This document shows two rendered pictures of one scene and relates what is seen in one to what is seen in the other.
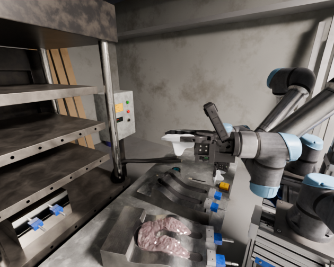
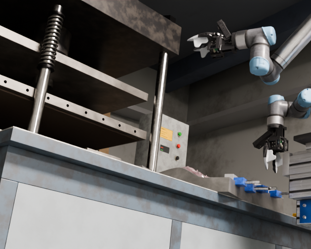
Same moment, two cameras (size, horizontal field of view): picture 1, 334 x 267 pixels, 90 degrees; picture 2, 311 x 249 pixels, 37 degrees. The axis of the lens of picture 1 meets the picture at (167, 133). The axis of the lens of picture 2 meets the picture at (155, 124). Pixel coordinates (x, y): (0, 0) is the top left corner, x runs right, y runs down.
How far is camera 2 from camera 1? 179 cm
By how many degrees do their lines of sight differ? 44
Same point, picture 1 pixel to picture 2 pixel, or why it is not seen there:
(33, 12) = (121, 15)
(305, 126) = (295, 36)
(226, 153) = (228, 44)
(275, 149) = (255, 31)
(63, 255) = not seen: hidden behind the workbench
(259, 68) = not seen: outside the picture
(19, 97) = (88, 69)
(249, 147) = (240, 33)
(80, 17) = (150, 26)
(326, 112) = (307, 23)
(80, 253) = not seen: hidden behind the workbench
